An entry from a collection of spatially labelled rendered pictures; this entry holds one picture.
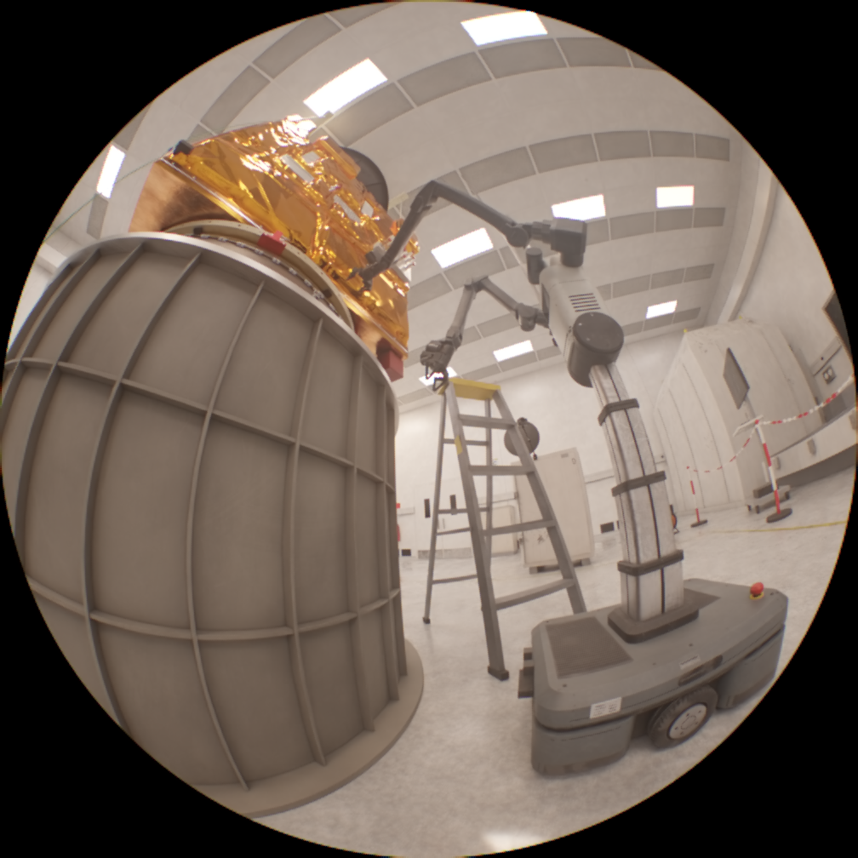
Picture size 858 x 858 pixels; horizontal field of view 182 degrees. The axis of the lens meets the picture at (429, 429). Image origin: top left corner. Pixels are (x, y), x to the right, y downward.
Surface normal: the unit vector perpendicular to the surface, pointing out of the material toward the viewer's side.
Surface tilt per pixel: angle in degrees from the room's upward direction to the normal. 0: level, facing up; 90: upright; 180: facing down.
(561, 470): 90
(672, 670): 45
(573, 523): 90
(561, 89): 180
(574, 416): 90
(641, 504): 90
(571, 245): 150
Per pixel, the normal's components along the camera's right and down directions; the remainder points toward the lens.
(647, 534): -0.32, -0.36
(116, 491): 0.70, -0.33
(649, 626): -0.27, -0.90
